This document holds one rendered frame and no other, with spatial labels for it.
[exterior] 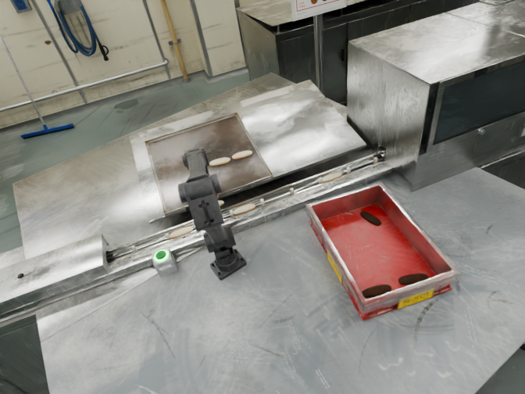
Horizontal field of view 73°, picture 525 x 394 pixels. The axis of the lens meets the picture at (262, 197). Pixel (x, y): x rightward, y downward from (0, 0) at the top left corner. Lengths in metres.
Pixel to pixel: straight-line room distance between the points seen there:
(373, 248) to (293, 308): 0.38
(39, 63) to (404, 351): 4.74
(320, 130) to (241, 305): 0.96
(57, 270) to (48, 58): 3.77
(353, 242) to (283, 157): 0.54
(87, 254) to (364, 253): 1.05
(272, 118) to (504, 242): 1.15
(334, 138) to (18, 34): 4.00
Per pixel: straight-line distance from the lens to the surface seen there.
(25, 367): 1.95
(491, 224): 1.57
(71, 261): 1.56
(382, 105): 1.61
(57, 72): 5.11
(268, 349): 1.19
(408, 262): 1.37
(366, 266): 1.34
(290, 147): 1.74
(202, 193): 0.93
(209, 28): 4.76
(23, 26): 5.01
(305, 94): 2.06
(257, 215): 1.48
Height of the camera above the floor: 1.90
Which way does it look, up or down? 42 degrees down
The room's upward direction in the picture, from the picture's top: 11 degrees counter-clockwise
